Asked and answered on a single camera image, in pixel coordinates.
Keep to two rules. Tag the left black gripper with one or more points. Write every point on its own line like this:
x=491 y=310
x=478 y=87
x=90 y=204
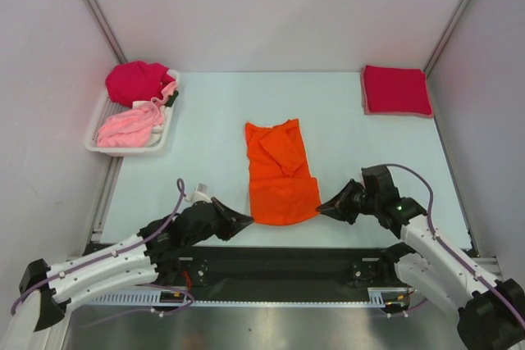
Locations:
x=232 y=221

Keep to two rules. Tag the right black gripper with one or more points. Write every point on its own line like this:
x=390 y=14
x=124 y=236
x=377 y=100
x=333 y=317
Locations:
x=338 y=206

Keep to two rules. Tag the orange t shirt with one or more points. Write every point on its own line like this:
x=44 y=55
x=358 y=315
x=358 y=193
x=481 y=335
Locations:
x=282 y=190

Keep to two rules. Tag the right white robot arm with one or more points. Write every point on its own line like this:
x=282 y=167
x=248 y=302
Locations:
x=488 y=312

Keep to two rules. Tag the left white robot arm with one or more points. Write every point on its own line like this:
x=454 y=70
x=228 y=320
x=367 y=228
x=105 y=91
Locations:
x=150 y=257

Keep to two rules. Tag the folded pink t shirt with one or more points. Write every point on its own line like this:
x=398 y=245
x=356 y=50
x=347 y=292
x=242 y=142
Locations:
x=430 y=114

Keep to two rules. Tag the folded red t shirt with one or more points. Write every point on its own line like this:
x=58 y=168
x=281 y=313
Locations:
x=397 y=89

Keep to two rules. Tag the crumpled pink t shirt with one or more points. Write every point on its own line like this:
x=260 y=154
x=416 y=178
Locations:
x=116 y=132

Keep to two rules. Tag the white plastic basket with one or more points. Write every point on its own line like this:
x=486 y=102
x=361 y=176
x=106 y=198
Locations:
x=108 y=108

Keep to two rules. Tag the crumpled magenta t shirt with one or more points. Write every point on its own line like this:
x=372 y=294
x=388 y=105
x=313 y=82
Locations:
x=137 y=81

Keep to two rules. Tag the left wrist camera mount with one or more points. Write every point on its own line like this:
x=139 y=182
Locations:
x=198 y=195

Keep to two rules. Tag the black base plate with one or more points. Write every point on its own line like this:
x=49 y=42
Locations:
x=287 y=271

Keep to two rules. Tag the white slotted cable duct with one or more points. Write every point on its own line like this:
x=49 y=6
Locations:
x=149 y=297

